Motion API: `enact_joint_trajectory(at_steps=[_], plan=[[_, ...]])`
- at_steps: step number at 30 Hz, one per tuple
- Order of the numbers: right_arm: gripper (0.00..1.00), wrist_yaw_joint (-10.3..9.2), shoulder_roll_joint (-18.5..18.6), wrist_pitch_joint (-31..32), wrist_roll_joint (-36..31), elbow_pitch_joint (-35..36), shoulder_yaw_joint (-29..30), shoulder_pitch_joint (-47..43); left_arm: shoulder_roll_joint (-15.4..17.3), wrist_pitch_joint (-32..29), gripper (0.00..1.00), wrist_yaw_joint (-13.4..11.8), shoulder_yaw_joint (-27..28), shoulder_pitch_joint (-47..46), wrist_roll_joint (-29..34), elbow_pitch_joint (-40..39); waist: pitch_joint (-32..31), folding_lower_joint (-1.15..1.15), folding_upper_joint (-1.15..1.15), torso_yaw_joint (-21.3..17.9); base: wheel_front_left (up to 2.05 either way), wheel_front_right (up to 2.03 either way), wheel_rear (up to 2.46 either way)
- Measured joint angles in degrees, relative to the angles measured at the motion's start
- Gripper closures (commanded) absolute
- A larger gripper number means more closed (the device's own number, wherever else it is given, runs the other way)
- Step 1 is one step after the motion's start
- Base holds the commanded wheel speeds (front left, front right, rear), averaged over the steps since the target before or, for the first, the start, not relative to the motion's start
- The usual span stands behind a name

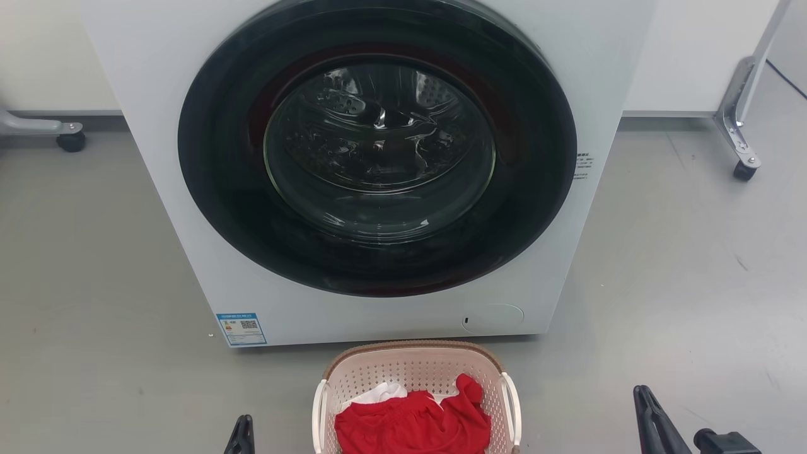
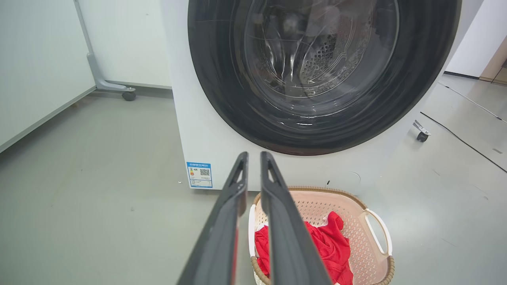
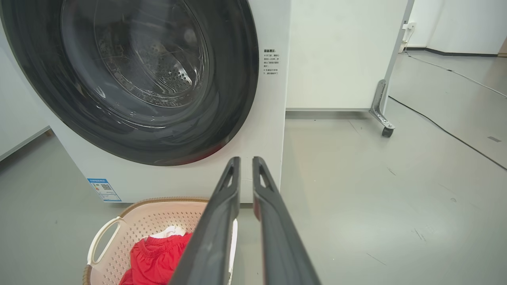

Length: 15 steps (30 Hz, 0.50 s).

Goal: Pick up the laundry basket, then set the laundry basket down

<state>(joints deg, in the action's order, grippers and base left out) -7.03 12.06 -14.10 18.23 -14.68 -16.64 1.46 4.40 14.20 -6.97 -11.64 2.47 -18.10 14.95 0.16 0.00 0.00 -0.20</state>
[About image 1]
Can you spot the grey metal frame leg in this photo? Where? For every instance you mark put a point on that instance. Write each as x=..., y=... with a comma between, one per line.
x=30, y=125

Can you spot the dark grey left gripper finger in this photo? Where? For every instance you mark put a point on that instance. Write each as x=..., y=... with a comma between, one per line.
x=242, y=438

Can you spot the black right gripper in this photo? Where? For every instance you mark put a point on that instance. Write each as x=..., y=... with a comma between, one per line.
x=728, y=442

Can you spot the blue energy label sticker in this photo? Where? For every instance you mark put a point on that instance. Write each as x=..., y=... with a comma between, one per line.
x=241, y=329

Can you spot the white front-load washing machine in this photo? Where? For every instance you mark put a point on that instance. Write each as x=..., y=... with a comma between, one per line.
x=157, y=94

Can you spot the red garment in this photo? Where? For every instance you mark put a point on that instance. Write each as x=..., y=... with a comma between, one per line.
x=413, y=432

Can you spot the beige perforated laundry basket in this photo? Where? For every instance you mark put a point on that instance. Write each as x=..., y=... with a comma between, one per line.
x=413, y=366

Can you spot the black round washer door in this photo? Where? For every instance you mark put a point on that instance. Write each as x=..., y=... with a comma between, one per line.
x=219, y=189

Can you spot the silver metal frame leg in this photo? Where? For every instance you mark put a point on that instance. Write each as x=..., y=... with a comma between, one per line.
x=742, y=94

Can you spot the small printed text sticker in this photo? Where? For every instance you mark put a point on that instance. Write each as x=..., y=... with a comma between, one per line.
x=584, y=166

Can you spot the round white filter cover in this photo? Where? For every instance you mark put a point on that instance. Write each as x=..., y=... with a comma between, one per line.
x=496, y=318

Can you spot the white garment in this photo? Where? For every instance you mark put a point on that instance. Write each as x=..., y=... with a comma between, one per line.
x=381, y=392

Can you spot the black caster wheel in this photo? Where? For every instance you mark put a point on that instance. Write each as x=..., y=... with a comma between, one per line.
x=744, y=171
x=71, y=142

